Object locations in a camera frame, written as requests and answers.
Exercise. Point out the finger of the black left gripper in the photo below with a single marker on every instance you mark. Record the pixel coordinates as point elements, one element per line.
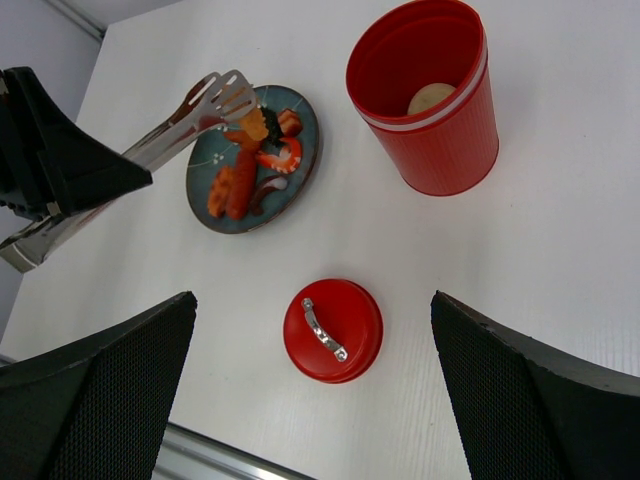
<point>49,166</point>

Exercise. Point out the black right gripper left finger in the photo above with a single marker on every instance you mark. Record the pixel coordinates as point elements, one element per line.
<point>97,408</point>

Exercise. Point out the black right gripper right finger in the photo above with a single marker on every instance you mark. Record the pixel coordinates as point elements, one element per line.
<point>526,410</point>

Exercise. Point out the red sausage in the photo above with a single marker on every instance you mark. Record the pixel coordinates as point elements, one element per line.
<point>245,172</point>

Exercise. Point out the white steamed bun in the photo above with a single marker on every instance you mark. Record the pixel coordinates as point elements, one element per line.
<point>429,96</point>

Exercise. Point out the fried battered food piece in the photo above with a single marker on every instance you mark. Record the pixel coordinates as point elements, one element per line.
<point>254,123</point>

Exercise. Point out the grilled chicken wing piece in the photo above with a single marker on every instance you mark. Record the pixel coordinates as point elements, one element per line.
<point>220,191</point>

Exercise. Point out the orange carrot piece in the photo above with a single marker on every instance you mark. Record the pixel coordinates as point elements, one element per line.
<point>243,140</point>

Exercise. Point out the red tin lid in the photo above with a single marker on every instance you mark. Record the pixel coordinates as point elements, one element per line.
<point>333,330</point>

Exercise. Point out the dark octopus tentacle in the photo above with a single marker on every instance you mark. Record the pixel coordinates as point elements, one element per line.
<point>264,188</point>

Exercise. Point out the red white shrimp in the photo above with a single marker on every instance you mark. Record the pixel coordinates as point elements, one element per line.
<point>286,161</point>

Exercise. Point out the braised pork piece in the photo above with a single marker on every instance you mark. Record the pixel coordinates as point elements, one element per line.
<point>290,123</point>

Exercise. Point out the red cylindrical tin container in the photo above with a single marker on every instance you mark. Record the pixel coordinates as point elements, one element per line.
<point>453,146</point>

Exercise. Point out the aluminium mounting rail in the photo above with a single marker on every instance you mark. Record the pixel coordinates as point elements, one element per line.
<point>185,454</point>

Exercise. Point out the left aluminium frame post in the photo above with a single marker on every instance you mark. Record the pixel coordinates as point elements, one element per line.
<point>78,17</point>

